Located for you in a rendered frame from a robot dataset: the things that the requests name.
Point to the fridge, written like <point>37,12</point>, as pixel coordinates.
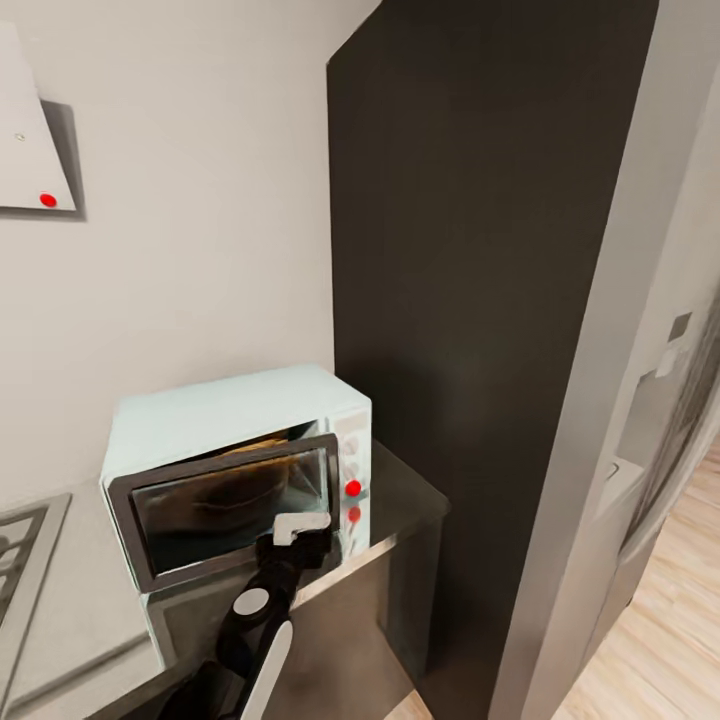
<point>525,251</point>

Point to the burner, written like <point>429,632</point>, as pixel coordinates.
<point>28,538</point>

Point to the range hood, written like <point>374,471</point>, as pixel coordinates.
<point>31,174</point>

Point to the microwave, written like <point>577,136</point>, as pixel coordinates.
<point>176,521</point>

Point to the popcorn bag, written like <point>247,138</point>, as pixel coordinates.
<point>262,441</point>

